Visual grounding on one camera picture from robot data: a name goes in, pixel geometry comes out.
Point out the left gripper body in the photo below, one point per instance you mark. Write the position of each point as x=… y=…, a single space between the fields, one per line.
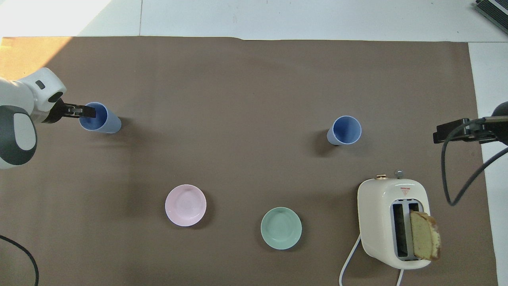
x=55 y=112

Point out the green plate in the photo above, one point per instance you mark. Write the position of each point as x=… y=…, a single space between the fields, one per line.
x=281 y=228

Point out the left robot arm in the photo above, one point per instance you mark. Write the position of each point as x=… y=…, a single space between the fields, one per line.
x=24 y=91

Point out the slice of bread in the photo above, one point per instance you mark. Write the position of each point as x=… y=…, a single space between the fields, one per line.
x=424 y=236

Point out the blue cup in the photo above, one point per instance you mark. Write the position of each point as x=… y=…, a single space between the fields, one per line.
x=109 y=123
x=346 y=129

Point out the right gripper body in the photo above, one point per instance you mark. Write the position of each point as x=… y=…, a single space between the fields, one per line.
x=501 y=129

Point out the pink plate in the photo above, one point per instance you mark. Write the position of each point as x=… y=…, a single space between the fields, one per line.
x=185 y=205

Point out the grey ribbed metal box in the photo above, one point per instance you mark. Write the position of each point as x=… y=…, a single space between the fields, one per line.
x=494 y=8

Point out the cream toaster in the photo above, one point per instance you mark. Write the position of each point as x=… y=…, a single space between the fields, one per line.
x=377 y=222

